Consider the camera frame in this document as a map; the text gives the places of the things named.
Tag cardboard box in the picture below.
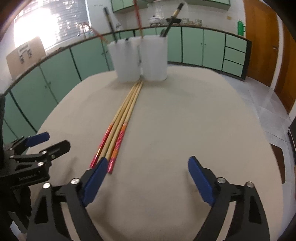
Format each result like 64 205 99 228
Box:
6 37 46 78

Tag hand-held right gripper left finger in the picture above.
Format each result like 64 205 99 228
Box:
26 157 108 241

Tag green thermos jug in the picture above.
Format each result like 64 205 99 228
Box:
237 20 246 36

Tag green base cabinets with countertop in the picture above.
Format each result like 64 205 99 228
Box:
0 25 252 139

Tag green wall cabinets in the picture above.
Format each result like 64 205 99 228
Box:
110 0 231 13

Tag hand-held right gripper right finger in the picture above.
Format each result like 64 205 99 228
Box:
188 156 271 241

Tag bamboo chopstick with red end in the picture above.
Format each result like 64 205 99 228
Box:
98 81 141 161
90 82 138 169
107 81 144 174

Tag wooden door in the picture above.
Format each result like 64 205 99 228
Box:
243 0 284 88
274 23 296 114

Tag white two-compartment utensil holder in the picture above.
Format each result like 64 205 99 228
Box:
107 36 168 83

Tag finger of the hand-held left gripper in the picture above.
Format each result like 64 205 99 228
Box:
10 140 71 168
4 132 50 156

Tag row of small jars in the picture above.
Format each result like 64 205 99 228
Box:
182 18 203 26

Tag window with white blinds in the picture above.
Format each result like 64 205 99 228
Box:
13 0 92 51

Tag dark chopstick with red end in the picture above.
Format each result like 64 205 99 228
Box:
160 2 185 37
103 7 118 44
133 0 144 39
84 22 110 45

